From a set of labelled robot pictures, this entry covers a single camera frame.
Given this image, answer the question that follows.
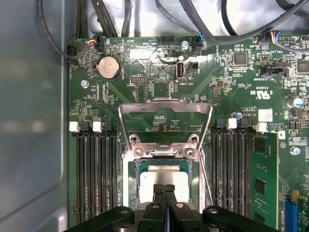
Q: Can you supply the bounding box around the thin metal locking lever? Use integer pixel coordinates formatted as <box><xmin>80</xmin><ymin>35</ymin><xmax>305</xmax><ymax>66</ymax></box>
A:
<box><xmin>199</xmin><ymin>148</ymin><xmax>214</xmax><ymax>207</ymax></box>

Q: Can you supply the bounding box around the green RAM stick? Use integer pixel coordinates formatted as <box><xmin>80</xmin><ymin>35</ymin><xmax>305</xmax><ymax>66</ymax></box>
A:
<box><xmin>251</xmin><ymin>132</ymin><xmax>280</xmax><ymax>230</ymax></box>

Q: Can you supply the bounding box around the white sticker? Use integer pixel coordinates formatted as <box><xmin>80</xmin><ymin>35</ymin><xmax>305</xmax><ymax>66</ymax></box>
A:
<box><xmin>258</xmin><ymin>109</ymin><xmax>273</xmax><ymax>123</ymax></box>

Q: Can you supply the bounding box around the blue expansion slot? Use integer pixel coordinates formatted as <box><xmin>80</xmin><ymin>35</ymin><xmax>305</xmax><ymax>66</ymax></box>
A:
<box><xmin>284</xmin><ymin>199</ymin><xmax>299</xmax><ymax>232</ymax></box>

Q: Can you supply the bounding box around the silver coin battery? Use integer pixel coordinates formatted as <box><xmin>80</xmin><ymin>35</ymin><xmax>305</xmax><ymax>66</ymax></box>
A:
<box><xmin>93</xmin><ymin>55</ymin><xmax>121</xmax><ymax>80</ymax></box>

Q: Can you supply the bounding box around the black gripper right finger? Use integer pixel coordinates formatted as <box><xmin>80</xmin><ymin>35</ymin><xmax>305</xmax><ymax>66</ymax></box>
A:
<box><xmin>165</xmin><ymin>184</ymin><xmax>281</xmax><ymax>232</ymax></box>

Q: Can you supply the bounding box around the open PC case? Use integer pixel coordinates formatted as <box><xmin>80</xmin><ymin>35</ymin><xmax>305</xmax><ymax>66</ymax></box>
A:
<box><xmin>0</xmin><ymin>0</ymin><xmax>309</xmax><ymax>232</ymax></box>

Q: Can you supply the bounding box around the square black chip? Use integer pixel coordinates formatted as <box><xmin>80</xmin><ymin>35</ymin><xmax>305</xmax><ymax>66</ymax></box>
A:
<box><xmin>234</xmin><ymin>52</ymin><xmax>247</xmax><ymax>65</ymax></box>

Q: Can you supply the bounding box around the green motherboard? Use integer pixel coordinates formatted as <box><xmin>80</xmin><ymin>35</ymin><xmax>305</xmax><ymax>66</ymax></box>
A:
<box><xmin>67</xmin><ymin>35</ymin><xmax>309</xmax><ymax>232</ymax></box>

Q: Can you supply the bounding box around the CPU socket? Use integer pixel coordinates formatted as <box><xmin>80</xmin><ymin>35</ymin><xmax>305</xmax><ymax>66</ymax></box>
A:
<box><xmin>120</xmin><ymin>142</ymin><xmax>211</xmax><ymax>213</ymax></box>

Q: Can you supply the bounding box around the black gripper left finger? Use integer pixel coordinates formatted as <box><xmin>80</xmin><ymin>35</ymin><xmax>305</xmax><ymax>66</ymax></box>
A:
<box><xmin>68</xmin><ymin>184</ymin><xmax>167</xmax><ymax>232</ymax></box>

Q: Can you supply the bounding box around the silver green CPU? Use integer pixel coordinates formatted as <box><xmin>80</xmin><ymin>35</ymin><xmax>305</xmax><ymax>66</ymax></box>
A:
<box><xmin>135</xmin><ymin>162</ymin><xmax>193</xmax><ymax>211</ymax></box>

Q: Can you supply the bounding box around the internal USB port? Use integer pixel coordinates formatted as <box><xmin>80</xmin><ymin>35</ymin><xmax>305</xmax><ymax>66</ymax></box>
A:
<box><xmin>175</xmin><ymin>61</ymin><xmax>185</xmax><ymax>80</ymax></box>

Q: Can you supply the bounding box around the metal socket cover frame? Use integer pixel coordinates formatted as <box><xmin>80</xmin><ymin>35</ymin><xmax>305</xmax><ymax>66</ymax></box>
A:
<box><xmin>117</xmin><ymin>99</ymin><xmax>214</xmax><ymax>155</ymax></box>

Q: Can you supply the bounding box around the thick black cable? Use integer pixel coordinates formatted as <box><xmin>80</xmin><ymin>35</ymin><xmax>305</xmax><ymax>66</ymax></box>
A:
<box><xmin>154</xmin><ymin>0</ymin><xmax>309</xmax><ymax>44</ymax></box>

